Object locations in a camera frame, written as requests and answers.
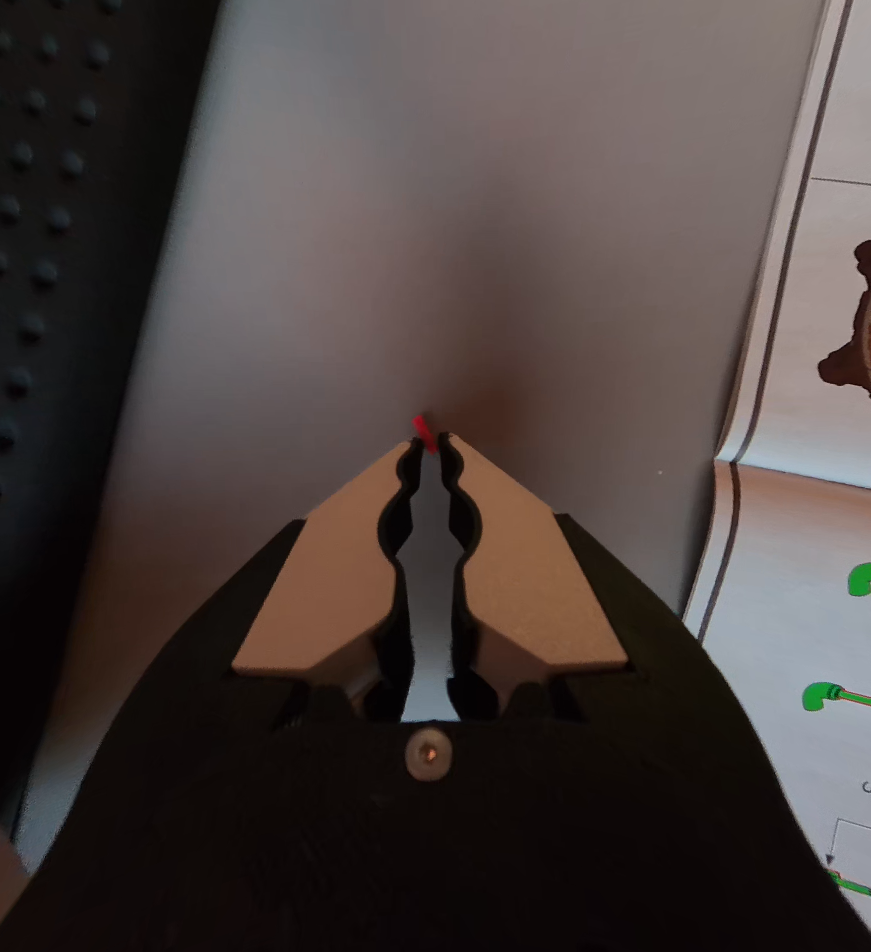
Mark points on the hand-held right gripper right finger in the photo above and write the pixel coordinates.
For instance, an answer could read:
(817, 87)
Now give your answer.
(532, 587)

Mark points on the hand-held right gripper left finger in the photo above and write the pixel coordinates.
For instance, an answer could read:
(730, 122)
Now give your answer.
(331, 580)

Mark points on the red lego piece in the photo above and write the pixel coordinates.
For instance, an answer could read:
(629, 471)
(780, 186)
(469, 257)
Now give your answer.
(425, 433)

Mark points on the lego instruction booklet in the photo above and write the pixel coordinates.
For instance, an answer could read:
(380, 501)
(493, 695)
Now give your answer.
(822, 520)

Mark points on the black dotted mat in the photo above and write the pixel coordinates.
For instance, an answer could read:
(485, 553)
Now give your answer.
(48, 297)

